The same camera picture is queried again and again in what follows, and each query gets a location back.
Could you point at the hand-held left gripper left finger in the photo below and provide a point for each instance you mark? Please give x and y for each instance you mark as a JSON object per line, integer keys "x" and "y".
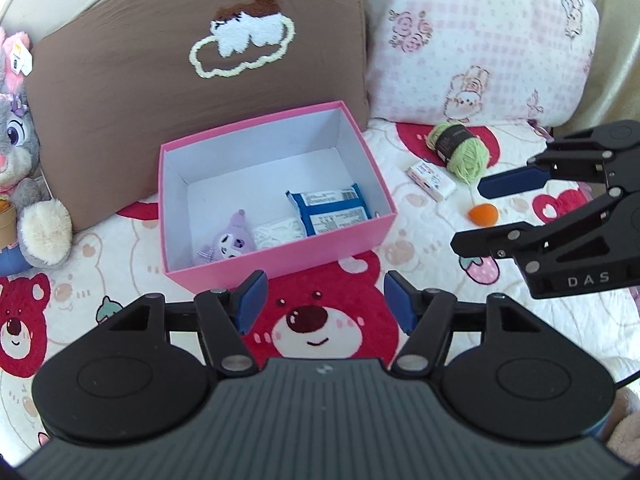
{"x": 250, "y": 305}

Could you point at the brown embroidered pillow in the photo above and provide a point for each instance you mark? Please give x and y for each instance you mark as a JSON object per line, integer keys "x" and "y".
{"x": 125, "y": 110}

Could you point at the blue snack packet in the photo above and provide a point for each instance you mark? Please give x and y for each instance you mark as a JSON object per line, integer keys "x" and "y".
{"x": 330, "y": 210}

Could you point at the bear print blanket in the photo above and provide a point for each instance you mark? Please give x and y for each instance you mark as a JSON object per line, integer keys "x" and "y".
{"x": 325, "y": 320}

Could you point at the pink cardboard box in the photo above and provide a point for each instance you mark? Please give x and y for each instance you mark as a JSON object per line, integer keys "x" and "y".
{"x": 310, "y": 255}

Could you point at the grey rabbit plush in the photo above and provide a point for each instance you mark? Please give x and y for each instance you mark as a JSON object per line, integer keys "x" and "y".
{"x": 20, "y": 130}

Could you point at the pink floral pillow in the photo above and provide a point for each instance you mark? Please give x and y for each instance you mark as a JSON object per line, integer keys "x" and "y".
{"x": 475, "y": 35}

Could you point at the purple plush toy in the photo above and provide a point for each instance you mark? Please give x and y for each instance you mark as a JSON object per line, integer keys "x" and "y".
{"x": 230, "y": 242}

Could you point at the small white pink box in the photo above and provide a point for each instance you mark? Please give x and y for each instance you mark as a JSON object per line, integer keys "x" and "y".
{"x": 432, "y": 180}

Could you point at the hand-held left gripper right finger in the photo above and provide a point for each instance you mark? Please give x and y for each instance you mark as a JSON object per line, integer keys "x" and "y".
{"x": 400, "y": 305}

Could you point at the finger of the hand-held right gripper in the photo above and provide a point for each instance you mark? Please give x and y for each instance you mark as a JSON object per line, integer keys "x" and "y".
{"x": 480, "y": 244}
{"x": 510, "y": 182}

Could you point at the green yarn ball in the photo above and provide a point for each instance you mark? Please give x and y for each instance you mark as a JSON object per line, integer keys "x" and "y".
{"x": 467, "y": 160}

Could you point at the small orange ball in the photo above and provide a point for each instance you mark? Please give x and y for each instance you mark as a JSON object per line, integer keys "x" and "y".
{"x": 482, "y": 215}

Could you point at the white clear packet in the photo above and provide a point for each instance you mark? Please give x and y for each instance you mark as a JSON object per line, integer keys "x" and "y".
{"x": 275, "y": 234}

